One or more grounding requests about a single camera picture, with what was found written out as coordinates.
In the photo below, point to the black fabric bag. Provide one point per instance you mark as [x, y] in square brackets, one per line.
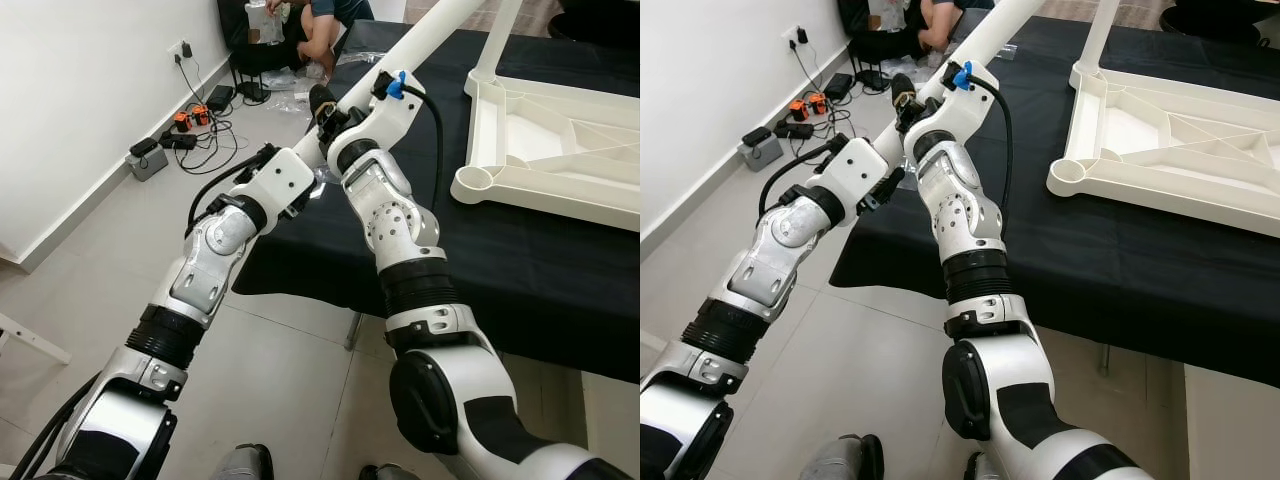
[235, 30]
[852, 25]

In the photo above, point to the black power adapter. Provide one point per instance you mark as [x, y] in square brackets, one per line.
[840, 85]
[220, 97]

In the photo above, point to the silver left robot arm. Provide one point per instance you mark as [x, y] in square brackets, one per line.
[200, 270]
[775, 260]

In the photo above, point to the dark-haired person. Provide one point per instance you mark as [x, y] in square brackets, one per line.
[335, 20]
[935, 20]

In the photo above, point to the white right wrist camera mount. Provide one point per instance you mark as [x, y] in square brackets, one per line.
[395, 115]
[965, 105]

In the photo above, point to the wall socket with black plug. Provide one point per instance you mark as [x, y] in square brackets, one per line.
[796, 36]
[182, 50]

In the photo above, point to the clear plastic wrapper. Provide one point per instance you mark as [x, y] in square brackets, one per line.
[295, 95]
[925, 65]

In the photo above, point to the beige striped cloth cover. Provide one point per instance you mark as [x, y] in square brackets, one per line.
[540, 12]
[1140, 10]

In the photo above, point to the grey flat box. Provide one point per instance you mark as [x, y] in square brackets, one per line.
[150, 165]
[762, 155]

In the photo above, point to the small black flat device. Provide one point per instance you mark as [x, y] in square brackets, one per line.
[145, 147]
[757, 136]

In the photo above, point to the white plastic table top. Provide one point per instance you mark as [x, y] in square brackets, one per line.
[1170, 140]
[560, 140]

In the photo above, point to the black round basin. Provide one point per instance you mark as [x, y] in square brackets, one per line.
[1210, 20]
[600, 18]

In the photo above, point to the black power strip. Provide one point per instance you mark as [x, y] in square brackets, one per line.
[795, 130]
[178, 141]

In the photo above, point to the orange black battery pack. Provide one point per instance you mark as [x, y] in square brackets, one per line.
[798, 110]
[201, 115]
[182, 122]
[817, 103]

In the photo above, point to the white plastic table leg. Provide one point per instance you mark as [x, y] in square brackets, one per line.
[500, 40]
[1100, 35]
[1000, 25]
[440, 28]

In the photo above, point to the grey metal table leg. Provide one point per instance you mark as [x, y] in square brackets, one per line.
[353, 330]
[1105, 360]

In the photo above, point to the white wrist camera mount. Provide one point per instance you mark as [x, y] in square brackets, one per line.
[850, 175]
[395, 115]
[280, 185]
[965, 105]

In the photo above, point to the clear plastic bag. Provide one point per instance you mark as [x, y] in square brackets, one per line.
[265, 22]
[888, 12]

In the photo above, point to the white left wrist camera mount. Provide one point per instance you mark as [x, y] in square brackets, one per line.
[280, 185]
[850, 175]

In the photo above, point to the white angled bar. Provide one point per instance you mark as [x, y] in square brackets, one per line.
[35, 340]

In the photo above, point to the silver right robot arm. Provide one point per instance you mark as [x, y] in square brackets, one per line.
[410, 240]
[970, 230]

